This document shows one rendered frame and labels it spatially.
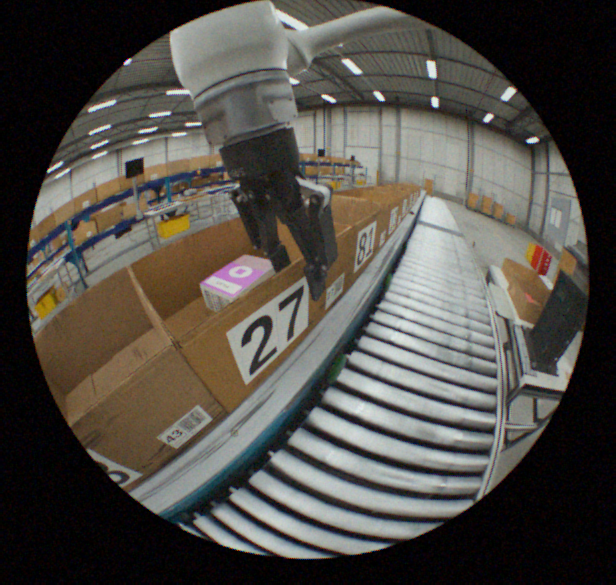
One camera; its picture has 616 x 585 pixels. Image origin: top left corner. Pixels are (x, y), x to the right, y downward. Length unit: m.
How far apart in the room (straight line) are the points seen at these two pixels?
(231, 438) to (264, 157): 0.33
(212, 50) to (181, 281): 0.46
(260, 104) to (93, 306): 0.44
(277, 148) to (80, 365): 0.56
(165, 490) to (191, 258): 0.48
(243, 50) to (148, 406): 0.31
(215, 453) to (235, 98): 0.38
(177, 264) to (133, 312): 0.16
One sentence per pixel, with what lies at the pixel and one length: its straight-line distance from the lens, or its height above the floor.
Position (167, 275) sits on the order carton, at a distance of 0.49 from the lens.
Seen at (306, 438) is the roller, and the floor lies 0.75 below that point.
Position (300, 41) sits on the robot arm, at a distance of 0.34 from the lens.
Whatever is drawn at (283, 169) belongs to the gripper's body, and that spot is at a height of 1.17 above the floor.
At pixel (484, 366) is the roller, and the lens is 0.71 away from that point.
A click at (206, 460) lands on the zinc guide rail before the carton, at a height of 0.89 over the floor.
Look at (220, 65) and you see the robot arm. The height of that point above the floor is 1.27.
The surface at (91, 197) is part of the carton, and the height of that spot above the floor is 1.54.
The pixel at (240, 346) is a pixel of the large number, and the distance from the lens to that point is 0.25.
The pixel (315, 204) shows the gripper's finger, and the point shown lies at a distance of 0.18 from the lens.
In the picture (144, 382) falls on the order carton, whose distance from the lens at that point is 0.21.
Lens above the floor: 1.18
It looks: 31 degrees down
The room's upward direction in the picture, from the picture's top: straight up
